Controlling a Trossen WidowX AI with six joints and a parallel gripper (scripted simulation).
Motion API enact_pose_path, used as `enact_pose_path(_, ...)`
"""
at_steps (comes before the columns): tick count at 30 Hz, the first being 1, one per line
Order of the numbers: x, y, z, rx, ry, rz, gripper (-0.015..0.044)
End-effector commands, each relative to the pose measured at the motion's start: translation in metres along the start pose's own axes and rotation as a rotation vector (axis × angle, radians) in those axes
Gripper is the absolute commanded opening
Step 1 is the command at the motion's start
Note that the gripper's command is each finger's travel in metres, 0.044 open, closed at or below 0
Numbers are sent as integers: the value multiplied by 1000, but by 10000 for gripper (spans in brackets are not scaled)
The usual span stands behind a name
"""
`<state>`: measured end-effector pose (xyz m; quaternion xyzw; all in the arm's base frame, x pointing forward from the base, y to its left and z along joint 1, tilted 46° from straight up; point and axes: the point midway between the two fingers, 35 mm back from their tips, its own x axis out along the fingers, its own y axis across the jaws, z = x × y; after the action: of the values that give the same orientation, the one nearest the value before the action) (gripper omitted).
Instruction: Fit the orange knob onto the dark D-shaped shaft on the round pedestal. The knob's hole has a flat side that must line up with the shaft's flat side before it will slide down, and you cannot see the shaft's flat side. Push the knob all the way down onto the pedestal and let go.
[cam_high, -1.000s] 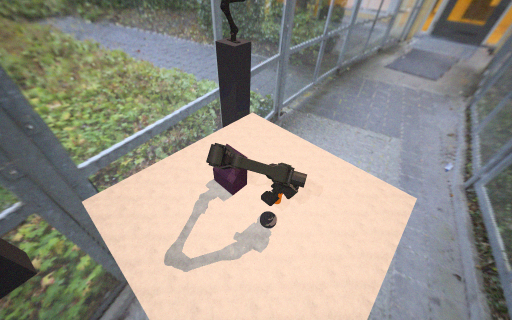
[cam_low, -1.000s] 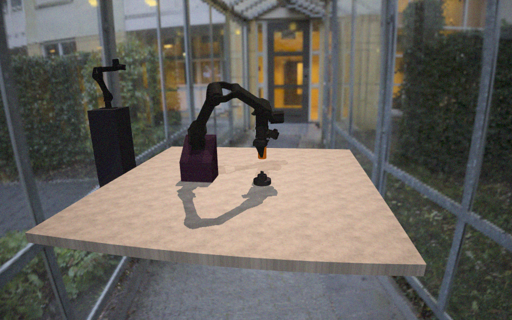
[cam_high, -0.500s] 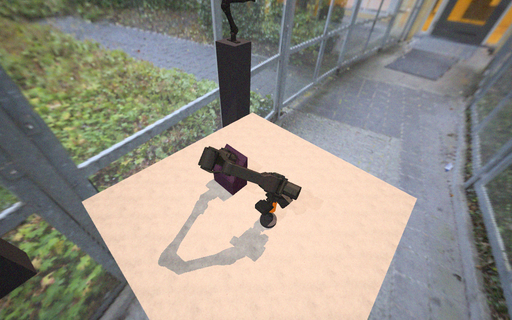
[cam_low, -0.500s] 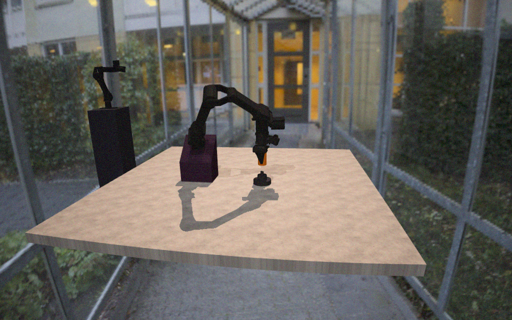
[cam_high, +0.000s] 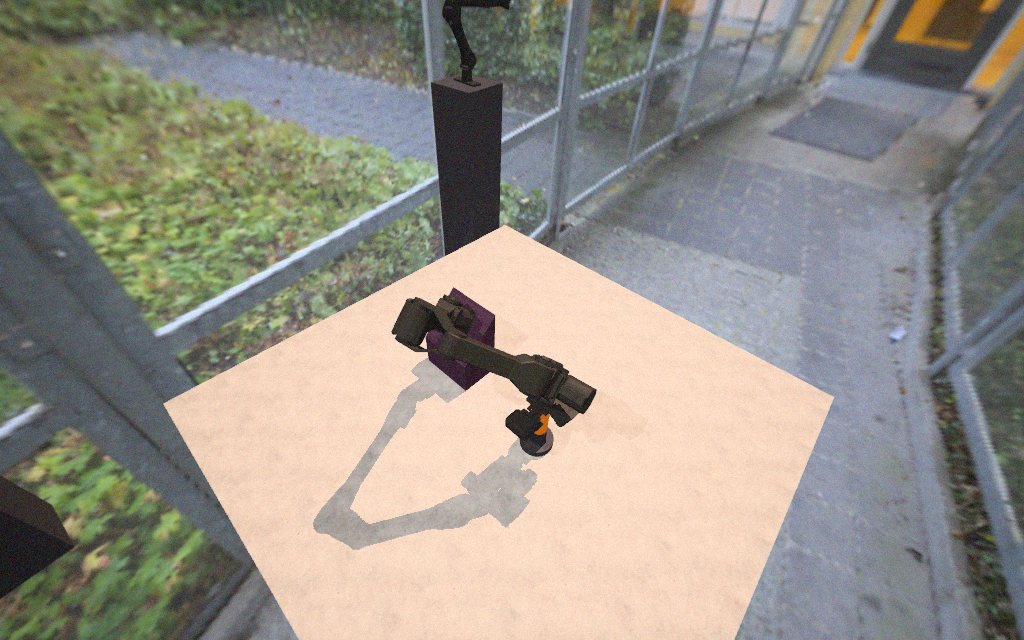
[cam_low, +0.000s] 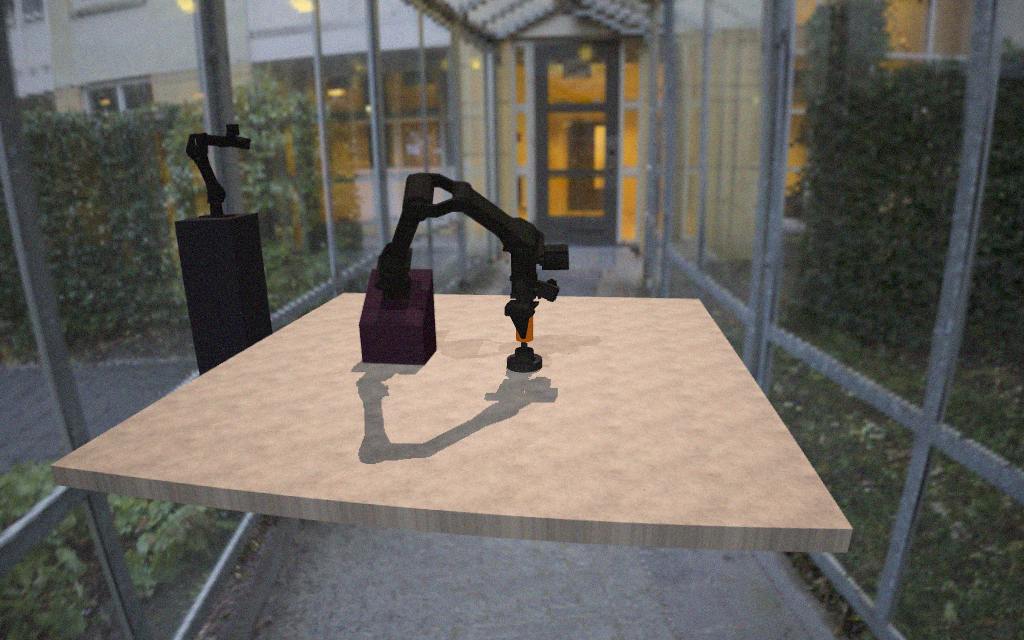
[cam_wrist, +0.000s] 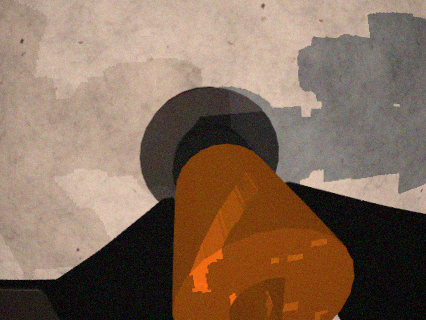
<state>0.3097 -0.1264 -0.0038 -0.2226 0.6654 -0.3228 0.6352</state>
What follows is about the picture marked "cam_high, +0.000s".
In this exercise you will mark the orange knob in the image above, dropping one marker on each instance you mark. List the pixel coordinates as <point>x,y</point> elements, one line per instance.
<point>543,429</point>

